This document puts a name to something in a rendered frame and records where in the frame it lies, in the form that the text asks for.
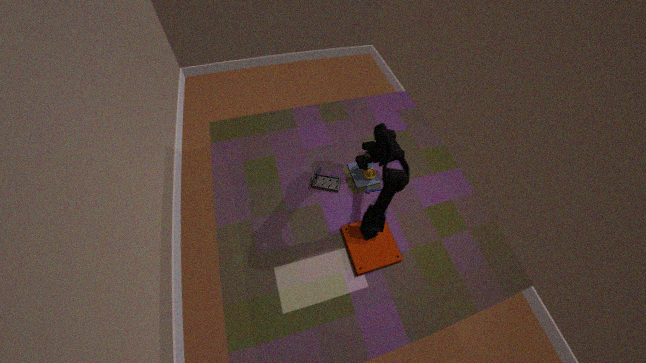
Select dark grey dish rack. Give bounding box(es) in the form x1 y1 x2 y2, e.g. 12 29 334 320
311 167 340 192

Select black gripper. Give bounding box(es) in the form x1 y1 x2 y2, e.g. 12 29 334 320
355 147 388 171

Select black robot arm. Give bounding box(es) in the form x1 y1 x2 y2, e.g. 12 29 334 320
360 123 409 240

